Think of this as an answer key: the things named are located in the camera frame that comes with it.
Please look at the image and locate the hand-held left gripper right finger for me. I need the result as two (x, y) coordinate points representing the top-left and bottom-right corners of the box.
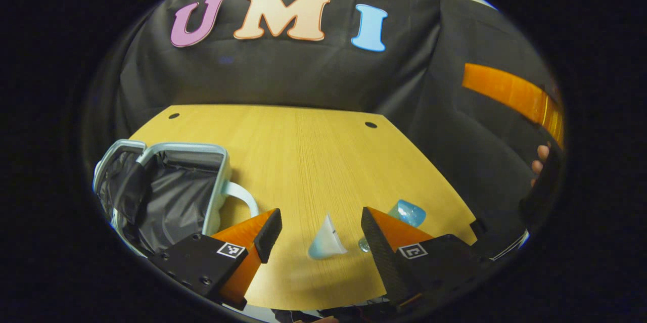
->
(361, 206), (488, 313)

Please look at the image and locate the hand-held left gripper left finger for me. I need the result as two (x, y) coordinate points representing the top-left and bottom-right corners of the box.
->
(149, 208), (283, 311)

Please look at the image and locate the blue translucent bottle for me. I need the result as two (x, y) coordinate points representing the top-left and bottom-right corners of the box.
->
(358, 200), (427, 254)

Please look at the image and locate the light blue suitcase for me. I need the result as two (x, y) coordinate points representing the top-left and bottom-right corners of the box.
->
(93, 140), (259, 258)

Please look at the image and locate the black backdrop cloth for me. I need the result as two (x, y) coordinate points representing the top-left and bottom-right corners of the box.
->
(83, 0), (567, 243)

